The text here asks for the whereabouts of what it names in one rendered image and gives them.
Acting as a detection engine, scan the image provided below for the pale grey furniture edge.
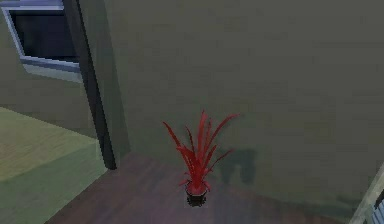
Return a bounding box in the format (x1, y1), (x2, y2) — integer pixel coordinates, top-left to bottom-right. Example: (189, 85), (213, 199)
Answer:
(348, 163), (384, 224)

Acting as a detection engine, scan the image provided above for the red potted house plant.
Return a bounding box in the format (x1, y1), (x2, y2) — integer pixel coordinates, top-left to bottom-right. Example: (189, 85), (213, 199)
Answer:
(162, 109), (241, 208)

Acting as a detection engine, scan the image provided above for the grey framed window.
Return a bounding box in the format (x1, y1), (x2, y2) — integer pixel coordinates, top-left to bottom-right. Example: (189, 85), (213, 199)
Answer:
(0, 0), (84, 84)

